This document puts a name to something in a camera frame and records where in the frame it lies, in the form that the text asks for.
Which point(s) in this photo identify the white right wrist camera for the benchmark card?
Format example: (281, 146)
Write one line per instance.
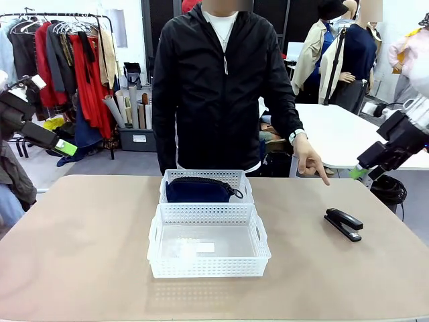
(372, 109)

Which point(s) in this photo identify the black metal clothes rack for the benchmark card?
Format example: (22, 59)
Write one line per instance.
(67, 16)

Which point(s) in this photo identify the mannequin in navy top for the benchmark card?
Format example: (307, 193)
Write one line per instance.
(358, 53)

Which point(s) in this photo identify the beige hanging garment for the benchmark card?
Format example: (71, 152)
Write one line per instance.
(109, 63)

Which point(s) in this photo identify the person right forearm black sleeve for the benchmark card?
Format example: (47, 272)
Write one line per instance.
(164, 141)

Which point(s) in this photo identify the black hanging scarf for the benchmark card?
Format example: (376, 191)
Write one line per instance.
(86, 53)

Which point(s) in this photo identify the white background table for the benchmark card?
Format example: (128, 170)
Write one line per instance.
(335, 134)

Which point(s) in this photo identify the navy campus zipper pouch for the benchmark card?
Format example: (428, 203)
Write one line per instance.
(197, 192)

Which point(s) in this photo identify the yellow bag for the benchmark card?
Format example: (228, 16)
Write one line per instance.
(53, 123)

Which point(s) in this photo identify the white monitor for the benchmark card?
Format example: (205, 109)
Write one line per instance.
(295, 52)

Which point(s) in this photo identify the dark brown hanging garment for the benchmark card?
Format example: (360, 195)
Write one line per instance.
(25, 53)

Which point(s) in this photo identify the silver wristwatch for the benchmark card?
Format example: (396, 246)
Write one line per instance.
(296, 135)

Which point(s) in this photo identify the black backpack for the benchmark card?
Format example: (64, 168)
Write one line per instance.
(276, 164)

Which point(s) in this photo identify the larger white perforated plastic basket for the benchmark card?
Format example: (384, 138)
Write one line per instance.
(207, 265)

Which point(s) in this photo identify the light blue fluffy garment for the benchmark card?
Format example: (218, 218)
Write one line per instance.
(6, 57)

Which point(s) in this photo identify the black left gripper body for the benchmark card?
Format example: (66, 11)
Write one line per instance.
(13, 112)

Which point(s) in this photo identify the mannequin in beige coat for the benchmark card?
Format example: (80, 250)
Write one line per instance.
(311, 57)

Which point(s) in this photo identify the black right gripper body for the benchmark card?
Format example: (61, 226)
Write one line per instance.
(405, 141)

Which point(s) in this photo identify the blue jeans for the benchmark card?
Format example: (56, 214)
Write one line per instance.
(8, 208)

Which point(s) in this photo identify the bundle of paper rolls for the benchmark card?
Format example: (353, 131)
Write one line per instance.
(129, 107)

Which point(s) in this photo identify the red hanging jacket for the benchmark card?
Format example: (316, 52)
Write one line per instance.
(43, 63)

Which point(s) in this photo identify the grey jacket draped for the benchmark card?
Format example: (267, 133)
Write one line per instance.
(16, 182)

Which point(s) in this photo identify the black stapler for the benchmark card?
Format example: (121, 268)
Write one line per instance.
(345, 224)

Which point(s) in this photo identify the person left hand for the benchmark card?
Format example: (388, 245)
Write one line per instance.
(308, 157)

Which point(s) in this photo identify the grey wall poster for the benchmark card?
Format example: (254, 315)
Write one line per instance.
(119, 27)

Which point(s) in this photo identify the black office chair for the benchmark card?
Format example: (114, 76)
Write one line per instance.
(132, 72)

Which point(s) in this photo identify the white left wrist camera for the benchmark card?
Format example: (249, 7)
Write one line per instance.
(37, 82)

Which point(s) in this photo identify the long red dress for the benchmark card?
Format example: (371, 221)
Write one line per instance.
(90, 100)

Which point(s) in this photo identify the person left forearm black sleeve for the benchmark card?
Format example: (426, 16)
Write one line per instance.
(288, 117)

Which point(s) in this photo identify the person torso in black jacket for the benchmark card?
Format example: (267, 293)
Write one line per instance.
(221, 117)

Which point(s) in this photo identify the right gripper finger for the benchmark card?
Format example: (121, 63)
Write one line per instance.
(377, 172)
(373, 156)

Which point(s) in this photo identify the mannequin in pink sweater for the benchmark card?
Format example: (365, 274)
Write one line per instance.
(402, 67)

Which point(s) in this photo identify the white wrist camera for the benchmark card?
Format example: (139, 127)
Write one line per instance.
(37, 82)
(372, 109)

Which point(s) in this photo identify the smaller white perforated plastic basket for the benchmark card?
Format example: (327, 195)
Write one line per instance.
(241, 181)

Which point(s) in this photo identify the grey hanging jacket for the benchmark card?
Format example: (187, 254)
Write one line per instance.
(58, 63)

